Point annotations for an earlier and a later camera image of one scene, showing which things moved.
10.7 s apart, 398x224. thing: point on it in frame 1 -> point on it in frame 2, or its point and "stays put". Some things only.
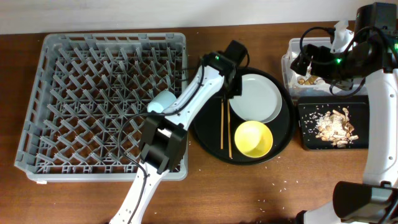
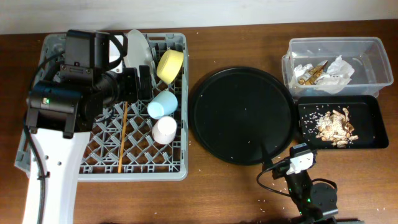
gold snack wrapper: [311, 80] stays put
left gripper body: [234, 86] -> [128, 88]
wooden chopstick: [231, 157] -> [122, 135]
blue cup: [163, 101] stays put
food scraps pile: [336, 128] stays put
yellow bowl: [254, 139] -> [170, 66]
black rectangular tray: [310, 109] stays put
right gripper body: [338, 67] -> [282, 170]
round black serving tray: [213, 133] stays put
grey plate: [260, 99] -> [137, 51]
